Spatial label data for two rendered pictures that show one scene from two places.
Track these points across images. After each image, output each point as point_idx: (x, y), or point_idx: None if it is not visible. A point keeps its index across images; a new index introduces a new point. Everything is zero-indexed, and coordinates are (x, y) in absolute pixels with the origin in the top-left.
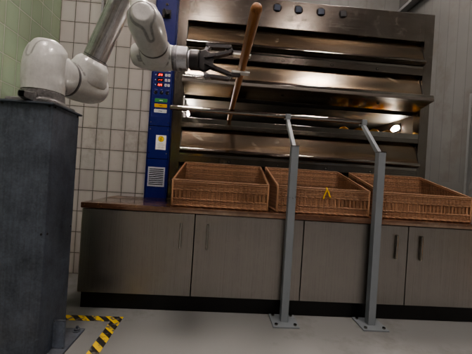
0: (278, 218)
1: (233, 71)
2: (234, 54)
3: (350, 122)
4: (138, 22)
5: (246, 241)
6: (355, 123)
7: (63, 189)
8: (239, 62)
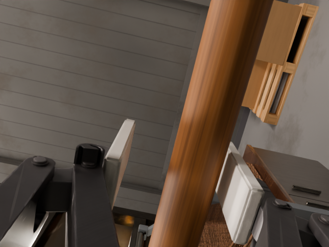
0: None
1: (259, 185)
2: (122, 155)
3: (142, 246)
4: None
5: None
6: (143, 239)
7: None
8: (223, 103)
